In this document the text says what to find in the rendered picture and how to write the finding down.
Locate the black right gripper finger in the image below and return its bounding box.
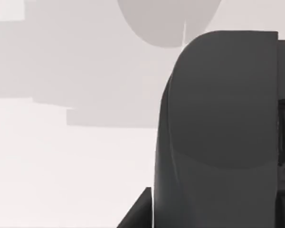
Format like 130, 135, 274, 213
116, 187, 154, 228

